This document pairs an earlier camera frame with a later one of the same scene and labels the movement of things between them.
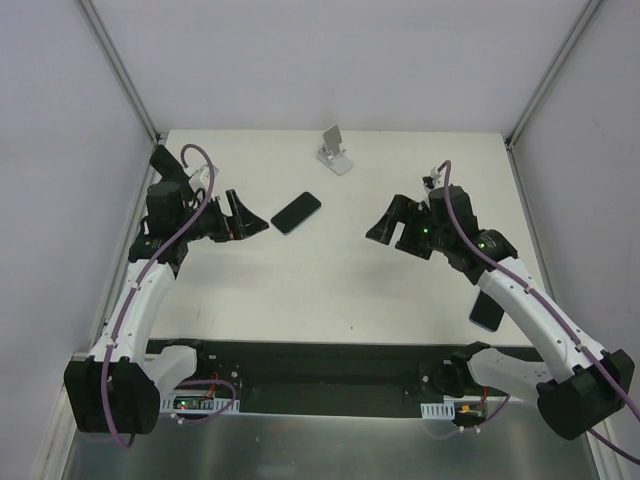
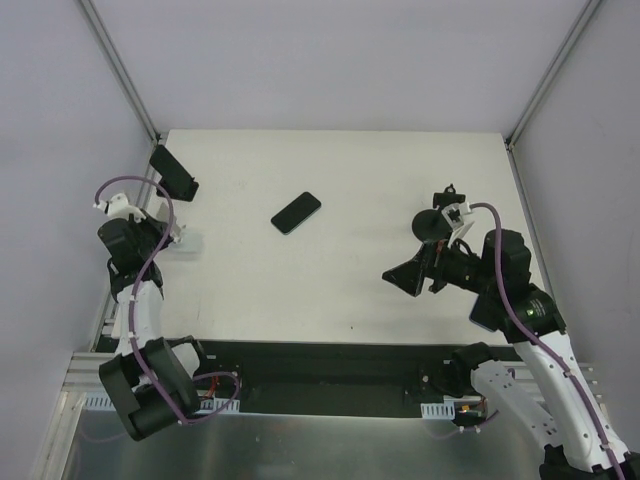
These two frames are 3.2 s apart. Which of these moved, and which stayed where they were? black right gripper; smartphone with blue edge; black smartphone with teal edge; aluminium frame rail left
Moved: black right gripper
Stayed: aluminium frame rail left; smartphone with blue edge; black smartphone with teal edge
